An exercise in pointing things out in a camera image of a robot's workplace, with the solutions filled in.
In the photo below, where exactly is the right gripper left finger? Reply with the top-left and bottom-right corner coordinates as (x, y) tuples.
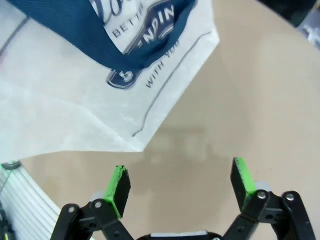
(51, 164), (141, 240)

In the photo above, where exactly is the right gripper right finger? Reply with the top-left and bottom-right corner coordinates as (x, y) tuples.
(222, 156), (318, 240)

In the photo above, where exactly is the clear plastic tote bag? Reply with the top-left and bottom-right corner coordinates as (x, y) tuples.
(0, 0), (220, 166)

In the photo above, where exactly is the white ribbed panel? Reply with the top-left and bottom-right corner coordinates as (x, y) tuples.
(0, 161), (62, 240)

